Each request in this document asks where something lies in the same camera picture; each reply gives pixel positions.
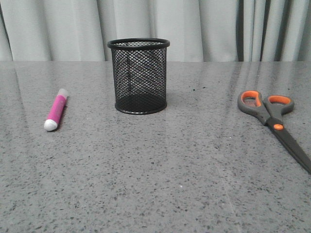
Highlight grey orange scissors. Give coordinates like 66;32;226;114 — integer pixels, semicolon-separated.
237;90;311;173

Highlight black mesh pen holder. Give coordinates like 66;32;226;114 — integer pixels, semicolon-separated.
107;38;170;115

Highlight grey curtain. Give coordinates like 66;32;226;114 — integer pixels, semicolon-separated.
0;0;311;62

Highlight pink highlighter pen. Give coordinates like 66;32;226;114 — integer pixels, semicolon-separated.
44;88;69;132

